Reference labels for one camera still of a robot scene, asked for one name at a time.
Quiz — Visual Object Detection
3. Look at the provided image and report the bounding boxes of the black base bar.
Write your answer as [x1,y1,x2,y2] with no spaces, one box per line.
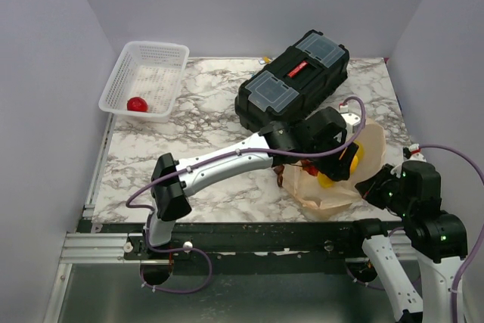
[78,221,368,276]

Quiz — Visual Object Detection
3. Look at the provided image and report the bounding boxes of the red yellow fake fruits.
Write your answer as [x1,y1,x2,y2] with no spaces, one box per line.
[301,160,319,176]

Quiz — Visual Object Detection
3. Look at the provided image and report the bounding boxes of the yellow fake mango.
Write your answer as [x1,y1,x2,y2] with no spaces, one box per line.
[317,172,334,188]

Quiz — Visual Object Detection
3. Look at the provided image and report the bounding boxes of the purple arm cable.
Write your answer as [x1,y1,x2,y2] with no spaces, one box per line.
[346,144,484,323]
[126,95,366,293]

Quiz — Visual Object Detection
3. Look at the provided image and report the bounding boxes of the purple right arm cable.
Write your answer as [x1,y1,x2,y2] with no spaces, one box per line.
[346,144,484,323]

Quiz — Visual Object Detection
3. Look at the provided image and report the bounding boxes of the red fake fruit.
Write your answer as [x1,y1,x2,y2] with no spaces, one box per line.
[126,97,149,113]

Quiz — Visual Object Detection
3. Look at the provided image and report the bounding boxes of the black plastic toolbox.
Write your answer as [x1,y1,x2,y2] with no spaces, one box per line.
[234,30,349,132]

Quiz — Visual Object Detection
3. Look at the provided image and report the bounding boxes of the yellow fake lemon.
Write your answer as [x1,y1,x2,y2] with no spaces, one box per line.
[338,141,365,174]

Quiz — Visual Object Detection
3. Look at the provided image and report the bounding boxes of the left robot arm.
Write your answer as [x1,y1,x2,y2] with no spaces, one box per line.
[141,107,361,259]

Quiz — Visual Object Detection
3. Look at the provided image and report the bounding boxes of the aluminium frame rail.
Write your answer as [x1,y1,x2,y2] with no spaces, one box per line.
[60,233,141,264]

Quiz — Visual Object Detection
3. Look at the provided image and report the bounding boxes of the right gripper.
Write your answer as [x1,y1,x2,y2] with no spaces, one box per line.
[355,161,413,216]

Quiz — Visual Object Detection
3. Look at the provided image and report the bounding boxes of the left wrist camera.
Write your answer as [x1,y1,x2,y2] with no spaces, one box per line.
[341,112,361,134]

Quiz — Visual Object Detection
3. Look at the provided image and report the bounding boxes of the small yellow object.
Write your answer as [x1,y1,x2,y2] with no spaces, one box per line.
[258,57,272,64]

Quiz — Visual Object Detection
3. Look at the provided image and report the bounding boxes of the translucent orange plastic bag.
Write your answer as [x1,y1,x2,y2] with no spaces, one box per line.
[282,119,386,219]

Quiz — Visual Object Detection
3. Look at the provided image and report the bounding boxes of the white plastic basket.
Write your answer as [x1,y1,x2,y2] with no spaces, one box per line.
[98,41,190,123]

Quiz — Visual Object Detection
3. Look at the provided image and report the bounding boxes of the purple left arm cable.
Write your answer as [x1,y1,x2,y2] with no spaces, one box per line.
[126,95,366,293]

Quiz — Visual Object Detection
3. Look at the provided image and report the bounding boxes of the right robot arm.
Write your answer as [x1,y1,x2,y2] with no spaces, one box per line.
[348,160,467,322]

